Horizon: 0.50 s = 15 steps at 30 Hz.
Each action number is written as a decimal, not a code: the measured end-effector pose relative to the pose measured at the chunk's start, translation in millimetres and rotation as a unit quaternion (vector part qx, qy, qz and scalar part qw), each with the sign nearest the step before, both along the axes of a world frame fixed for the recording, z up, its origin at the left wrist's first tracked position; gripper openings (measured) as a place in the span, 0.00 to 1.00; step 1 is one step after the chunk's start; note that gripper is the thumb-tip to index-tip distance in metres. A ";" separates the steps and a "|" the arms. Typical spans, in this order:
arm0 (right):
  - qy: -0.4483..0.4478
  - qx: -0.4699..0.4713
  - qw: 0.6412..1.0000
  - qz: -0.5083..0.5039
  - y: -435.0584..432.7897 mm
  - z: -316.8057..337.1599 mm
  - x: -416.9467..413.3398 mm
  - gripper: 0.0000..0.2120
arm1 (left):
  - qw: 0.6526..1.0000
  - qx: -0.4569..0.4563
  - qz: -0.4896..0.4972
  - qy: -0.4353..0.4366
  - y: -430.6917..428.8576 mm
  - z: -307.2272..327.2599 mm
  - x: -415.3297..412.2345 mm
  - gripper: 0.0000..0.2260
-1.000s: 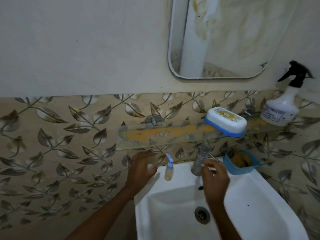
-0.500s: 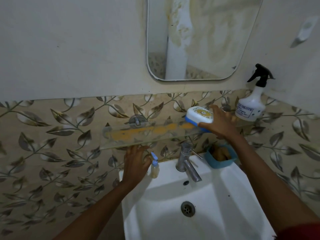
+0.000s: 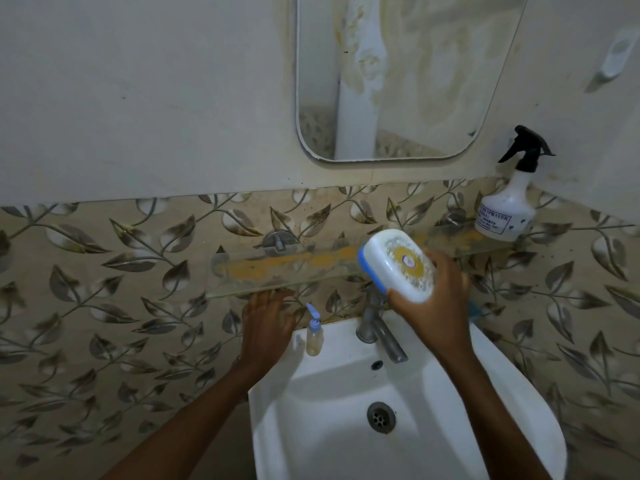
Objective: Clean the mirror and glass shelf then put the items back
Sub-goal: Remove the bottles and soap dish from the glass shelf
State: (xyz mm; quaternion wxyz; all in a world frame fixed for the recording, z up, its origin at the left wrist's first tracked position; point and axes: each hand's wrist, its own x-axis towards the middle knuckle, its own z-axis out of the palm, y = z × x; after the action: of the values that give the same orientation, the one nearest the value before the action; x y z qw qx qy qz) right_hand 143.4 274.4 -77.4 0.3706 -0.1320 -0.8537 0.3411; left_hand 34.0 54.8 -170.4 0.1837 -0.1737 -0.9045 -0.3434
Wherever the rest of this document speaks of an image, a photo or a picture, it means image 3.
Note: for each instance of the person's right hand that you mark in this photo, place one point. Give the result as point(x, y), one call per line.
point(436, 309)

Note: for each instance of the person's left hand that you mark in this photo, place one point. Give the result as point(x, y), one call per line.
point(265, 329)

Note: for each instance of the person's left fingers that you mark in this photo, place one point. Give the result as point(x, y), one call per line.
point(272, 297)

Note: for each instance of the person's right thumb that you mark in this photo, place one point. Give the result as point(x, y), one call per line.
point(402, 297)

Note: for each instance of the white and blue soap case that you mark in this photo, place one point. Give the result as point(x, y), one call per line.
point(397, 264)

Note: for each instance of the person's left forearm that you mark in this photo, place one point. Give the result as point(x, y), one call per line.
point(186, 425)

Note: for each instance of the person's right forearm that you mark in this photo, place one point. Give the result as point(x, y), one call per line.
point(492, 419)

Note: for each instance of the metal faucet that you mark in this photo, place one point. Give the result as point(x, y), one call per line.
point(378, 329)

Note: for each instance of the small pump bottle blue cap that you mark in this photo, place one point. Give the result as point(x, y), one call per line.
point(314, 332)

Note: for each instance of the white ceramic sink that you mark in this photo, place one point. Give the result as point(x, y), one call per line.
point(395, 409)

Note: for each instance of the metal sink drain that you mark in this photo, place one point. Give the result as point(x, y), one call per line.
point(381, 417)

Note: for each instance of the white spray bottle black trigger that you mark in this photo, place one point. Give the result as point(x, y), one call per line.
point(512, 194)

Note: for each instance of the glass wall shelf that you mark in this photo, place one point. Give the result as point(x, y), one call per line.
point(300, 267)

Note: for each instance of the metal shelf bracket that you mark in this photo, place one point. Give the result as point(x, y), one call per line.
point(455, 217)
point(279, 240)

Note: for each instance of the rounded wall mirror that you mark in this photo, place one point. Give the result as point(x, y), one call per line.
point(400, 69)

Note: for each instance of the white wall hook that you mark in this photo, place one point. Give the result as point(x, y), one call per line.
point(616, 54)

